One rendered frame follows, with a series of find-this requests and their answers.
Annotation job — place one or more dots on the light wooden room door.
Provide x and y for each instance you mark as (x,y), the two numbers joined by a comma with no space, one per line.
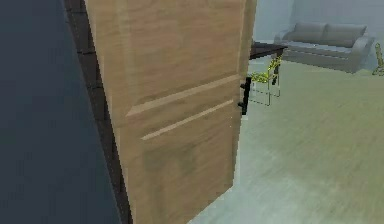
(173,100)

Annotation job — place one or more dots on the dark brown table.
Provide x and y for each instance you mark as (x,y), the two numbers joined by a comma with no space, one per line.
(265,50)

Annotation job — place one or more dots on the grey sofa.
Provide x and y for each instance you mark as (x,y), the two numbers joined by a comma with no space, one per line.
(328,45)

